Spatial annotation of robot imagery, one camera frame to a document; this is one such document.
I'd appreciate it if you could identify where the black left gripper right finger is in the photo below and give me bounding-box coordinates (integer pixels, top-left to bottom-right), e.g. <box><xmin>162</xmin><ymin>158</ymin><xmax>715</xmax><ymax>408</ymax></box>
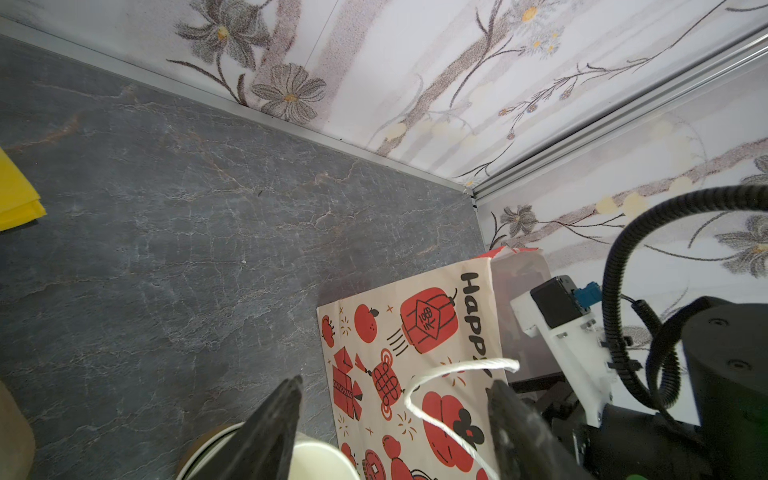
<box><xmin>488</xmin><ymin>380</ymin><xmax>591</xmax><ymax>479</ymax></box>

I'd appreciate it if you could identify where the yellow napkin stack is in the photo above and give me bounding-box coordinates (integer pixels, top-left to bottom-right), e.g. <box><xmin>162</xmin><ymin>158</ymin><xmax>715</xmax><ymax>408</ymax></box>
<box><xmin>0</xmin><ymin>151</ymin><xmax>46</xmax><ymax>231</ymax></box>

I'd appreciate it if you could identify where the stack of pulp cup carriers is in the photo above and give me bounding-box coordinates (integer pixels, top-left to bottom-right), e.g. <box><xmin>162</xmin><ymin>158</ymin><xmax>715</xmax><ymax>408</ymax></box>
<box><xmin>0</xmin><ymin>383</ymin><xmax>36</xmax><ymax>480</ymax></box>

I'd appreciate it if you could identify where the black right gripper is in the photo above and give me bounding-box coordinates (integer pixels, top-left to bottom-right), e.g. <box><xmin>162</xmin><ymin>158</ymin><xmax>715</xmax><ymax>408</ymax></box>
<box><xmin>509</xmin><ymin>372</ymin><xmax>601</xmax><ymax>468</ymax></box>

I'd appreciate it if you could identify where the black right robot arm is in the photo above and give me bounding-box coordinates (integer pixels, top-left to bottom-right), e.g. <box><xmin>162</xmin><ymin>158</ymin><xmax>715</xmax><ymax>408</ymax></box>
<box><xmin>489</xmin><ymin>185</ymin><xmax>767</xmax><ymax>479</ymax></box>

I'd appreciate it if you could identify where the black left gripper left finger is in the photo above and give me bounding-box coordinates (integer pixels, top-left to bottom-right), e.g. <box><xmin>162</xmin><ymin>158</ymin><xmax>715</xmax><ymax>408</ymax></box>
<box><xmin>192</xmin><ymin>376</ymin><xmax>303</xmax><ymax>480</ymax></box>

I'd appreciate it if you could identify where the stack of paper cups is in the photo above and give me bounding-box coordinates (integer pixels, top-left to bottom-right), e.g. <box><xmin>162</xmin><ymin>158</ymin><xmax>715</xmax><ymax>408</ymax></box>
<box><xmin>175</xmin><ymin>422</ymin><xmax>360</xmax><ymax>480</ymax></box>

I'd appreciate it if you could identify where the red white paper gift bag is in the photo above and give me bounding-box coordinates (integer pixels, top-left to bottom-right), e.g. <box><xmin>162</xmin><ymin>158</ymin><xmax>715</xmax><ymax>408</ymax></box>
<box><xmin>316</xmin><ymin>247</ymin><xmax>556</xmax><ymax>479</ymax></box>

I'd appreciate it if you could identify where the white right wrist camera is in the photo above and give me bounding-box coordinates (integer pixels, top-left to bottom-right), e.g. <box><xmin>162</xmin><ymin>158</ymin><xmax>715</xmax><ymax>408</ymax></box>
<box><xmin>510</xmin><ymin>275</ymin><xmax>617</xmax><ymax>428</ymax></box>

